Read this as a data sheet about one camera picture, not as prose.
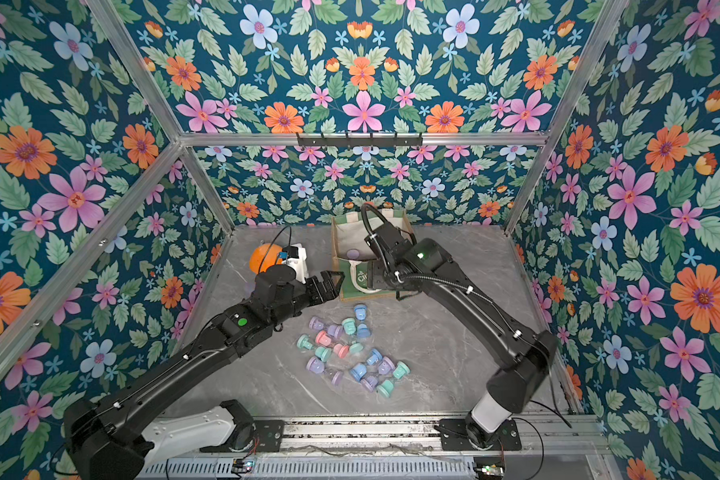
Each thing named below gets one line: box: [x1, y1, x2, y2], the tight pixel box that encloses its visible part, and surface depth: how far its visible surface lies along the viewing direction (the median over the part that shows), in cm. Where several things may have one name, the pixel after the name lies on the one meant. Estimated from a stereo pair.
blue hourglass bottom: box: [350, 363, 367, 382], surface depth 84 cm
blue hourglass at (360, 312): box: [354, 304, 367, 321], surface depth 96 cm
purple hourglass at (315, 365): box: [306, 356, 325, 374], surface depth 84 cm
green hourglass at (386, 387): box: [377, 361, 411, 398], surface depth 83 cm
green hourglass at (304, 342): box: [296, 334, 314, 350], surface depth 89 cm
